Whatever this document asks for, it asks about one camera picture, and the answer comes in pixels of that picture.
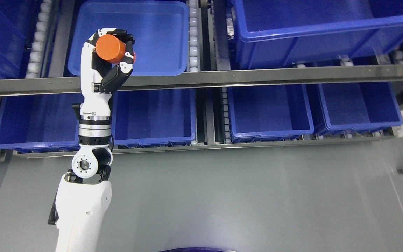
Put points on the white roller track centre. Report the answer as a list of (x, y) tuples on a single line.
[(194, 64)]

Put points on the metal shelf front rail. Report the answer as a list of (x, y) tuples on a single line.
[(216, 79)]

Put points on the large blue bin right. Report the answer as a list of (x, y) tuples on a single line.
[(277, 33)]

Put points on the blue bin upper left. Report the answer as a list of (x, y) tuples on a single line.
[(14, 18)]

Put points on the blue shallow tray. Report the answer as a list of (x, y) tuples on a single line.
[(160, 29)]

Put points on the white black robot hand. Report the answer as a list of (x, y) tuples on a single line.
[(100, 79)]

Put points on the white roller track left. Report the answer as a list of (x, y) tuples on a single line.
[(38, 47)]

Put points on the blue bin lower centre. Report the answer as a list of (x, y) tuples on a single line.
[(151, 118)]

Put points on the blue bin lower left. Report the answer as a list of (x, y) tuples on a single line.
[(39, 123)]

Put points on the orange cylindrical capacitor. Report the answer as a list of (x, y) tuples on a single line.
[(110, 48)]

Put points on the blue bin lower far right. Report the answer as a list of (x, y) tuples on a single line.
[(353, 108)]

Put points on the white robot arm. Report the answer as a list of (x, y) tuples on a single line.
[(84, 192)]

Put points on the white roller track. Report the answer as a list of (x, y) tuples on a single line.
[(194, 64), (38, 47)]

